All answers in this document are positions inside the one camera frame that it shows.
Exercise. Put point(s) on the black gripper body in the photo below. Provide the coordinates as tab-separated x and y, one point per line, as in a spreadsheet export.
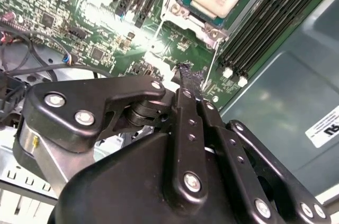
119	195

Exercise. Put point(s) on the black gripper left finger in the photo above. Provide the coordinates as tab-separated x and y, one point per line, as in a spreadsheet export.
79	94

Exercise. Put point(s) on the metal socket cover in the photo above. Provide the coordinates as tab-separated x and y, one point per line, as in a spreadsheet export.
246	4

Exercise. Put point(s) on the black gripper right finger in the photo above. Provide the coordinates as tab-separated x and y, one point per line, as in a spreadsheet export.
238	160

